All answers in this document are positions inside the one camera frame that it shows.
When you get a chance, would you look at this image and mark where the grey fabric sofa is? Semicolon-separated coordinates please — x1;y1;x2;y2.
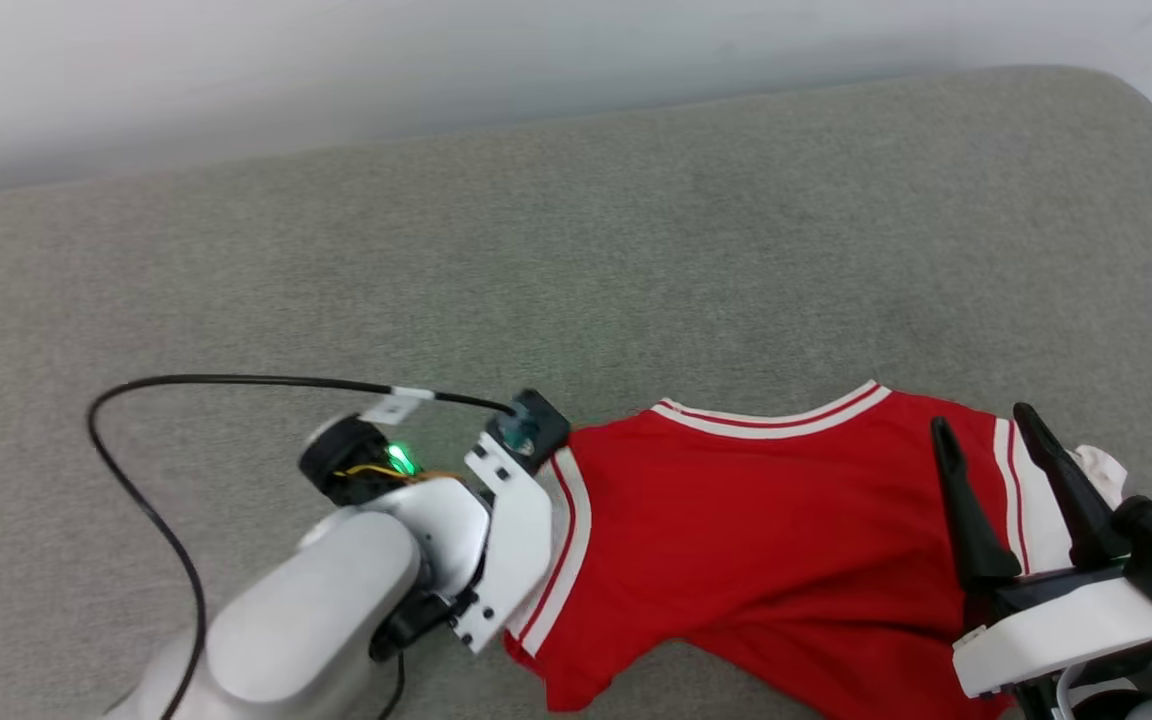
0;65;1152;720

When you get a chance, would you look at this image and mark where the white cable label tag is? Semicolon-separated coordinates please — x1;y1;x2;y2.
360;387;435;424

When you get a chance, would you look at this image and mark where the red shirt with white sleeves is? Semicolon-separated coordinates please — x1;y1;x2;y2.
503;380;1129;720

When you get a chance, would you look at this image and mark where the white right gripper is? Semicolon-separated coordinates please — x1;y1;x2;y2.
930;402;1152;698

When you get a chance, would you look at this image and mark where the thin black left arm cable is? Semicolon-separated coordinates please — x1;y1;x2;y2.
86;374;517;720

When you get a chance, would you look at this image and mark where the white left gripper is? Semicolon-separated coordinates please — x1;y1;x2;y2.
451;432;554;654

